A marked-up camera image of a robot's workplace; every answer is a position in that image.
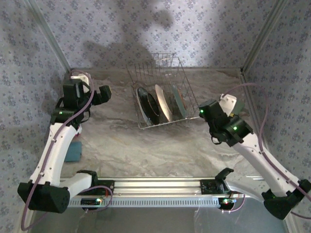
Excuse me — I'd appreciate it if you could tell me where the light green ribbed plate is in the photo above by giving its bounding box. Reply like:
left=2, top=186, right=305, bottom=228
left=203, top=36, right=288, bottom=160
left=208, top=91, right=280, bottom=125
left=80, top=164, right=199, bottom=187
left=171, top=83, right=187, bottom=119

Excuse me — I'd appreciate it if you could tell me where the grey reindeer snowflake plate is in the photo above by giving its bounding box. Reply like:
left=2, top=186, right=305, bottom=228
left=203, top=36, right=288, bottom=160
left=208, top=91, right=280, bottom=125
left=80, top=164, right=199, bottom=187
left=137, top=86, right=158, bottom=126

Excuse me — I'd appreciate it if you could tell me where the halloween cat pumpkin plate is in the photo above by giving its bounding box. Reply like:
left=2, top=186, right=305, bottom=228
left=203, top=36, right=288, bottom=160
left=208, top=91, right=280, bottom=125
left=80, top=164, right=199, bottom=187
left=155, top=83, right=173, bottom=122

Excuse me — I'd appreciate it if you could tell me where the dark green flat object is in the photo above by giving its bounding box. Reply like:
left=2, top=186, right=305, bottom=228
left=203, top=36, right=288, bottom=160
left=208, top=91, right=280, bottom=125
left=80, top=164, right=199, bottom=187
left=233, top=100, right=245, bottom=115

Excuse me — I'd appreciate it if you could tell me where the teal rectangular block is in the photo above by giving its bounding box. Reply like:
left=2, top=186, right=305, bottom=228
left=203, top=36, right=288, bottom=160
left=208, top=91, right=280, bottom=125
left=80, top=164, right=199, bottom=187
left=66, top=141, right=84, bottom=163

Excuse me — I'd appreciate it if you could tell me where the black controller board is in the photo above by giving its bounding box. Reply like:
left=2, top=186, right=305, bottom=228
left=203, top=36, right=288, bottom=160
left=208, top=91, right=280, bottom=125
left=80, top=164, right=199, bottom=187
left=81, top=198, right=102, bottom=207
left=218, top=197, right=237, bottom=210

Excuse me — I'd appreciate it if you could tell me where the chrome wire dish rack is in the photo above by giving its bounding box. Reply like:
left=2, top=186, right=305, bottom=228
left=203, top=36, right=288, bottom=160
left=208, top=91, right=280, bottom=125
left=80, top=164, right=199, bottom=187
left=125, top=52, right=200, bottom=131

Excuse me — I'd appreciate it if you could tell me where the aluminium frame post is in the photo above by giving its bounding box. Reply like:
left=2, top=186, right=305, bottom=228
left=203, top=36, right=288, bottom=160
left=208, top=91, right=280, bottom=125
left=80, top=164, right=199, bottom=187
left=25, top=0, right=74, bottom=73
left=240, top=0, right=292, bottom=75

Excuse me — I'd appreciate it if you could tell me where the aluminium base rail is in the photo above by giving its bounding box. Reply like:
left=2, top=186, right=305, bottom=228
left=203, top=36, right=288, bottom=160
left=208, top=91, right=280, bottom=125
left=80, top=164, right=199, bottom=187
left=97, top=177, right=221, bottom=197

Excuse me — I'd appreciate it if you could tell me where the short purple cable loop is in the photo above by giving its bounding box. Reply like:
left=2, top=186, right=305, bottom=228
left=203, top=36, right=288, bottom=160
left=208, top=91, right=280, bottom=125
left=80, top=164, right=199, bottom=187
left=82, top=185, right=114, bottom=213
left=221, top=193, right=246, bottom=215

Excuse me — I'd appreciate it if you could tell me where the white slotted cable duct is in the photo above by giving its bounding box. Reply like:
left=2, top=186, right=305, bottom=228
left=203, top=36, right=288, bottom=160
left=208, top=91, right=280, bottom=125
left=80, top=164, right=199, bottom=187
left=68, top=195, right=221, bottom=209

